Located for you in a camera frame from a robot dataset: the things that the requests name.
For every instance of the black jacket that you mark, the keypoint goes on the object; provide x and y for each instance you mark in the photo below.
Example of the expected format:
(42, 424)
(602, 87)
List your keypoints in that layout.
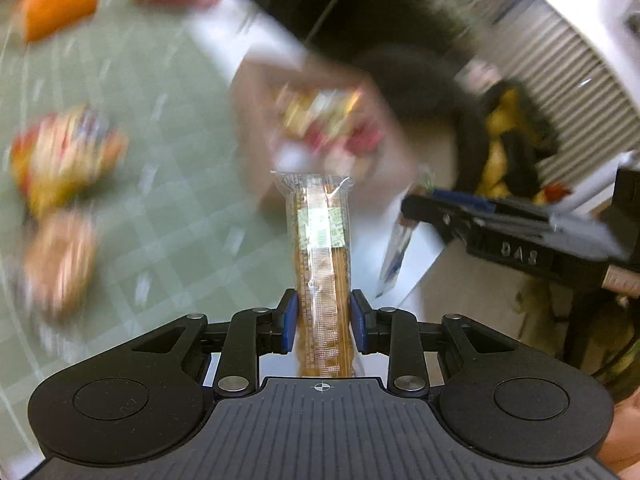
(415, 85)

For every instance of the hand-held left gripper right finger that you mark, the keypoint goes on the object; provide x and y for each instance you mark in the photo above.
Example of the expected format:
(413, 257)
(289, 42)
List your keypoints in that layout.
(360, 320)

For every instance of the camouflage patterned cloth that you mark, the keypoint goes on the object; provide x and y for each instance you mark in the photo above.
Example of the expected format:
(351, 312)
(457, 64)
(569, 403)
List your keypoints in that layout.
(620, 360)

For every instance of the white paper sheet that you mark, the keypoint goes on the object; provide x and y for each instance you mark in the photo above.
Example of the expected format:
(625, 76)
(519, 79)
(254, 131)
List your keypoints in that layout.
(425, 265)

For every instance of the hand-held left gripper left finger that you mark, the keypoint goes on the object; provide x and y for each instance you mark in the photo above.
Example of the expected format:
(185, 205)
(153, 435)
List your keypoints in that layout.
(289, 320)

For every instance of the long brown biscuit packet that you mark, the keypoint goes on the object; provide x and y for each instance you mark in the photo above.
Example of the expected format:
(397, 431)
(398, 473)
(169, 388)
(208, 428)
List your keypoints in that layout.
(320, 260)

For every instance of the grey slatted panel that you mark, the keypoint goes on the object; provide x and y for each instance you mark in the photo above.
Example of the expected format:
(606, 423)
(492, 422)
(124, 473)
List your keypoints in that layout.
(575, 75)

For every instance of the red snack packet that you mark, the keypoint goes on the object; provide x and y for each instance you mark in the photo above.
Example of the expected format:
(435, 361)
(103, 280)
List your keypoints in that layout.
(75, 135)

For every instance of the red-brown round print packet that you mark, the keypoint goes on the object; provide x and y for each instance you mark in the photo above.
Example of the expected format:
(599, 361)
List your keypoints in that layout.
(345, 137)

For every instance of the dark cabinet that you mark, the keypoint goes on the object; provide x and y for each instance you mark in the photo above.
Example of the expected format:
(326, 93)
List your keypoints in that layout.
(310, 0)

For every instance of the green checked tablecloth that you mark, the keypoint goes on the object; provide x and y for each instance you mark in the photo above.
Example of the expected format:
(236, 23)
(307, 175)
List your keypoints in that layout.
(175, 160)

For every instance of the blue label chocolate packet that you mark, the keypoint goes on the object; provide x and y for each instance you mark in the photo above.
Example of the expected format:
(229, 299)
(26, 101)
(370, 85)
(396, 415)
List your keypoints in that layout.
(395, 260)

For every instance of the clear packet of bread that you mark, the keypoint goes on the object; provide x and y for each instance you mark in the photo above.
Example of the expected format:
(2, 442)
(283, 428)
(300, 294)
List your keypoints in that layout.
(60, 260)

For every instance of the yellow snack packet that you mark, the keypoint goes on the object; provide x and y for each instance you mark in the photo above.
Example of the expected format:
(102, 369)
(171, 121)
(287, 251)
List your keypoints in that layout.
(55, 187)

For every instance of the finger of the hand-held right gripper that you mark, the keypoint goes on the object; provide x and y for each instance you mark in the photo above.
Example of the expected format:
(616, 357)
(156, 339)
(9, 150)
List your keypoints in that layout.
(425, 212)
(465, 199)

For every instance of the pink cardboard box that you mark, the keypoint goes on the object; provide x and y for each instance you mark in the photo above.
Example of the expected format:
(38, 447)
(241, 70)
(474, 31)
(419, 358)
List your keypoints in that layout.
(255, 110)

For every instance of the small yellow-red cake packet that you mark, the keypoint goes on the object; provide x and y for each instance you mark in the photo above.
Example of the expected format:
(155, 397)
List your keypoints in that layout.
(305, 110)

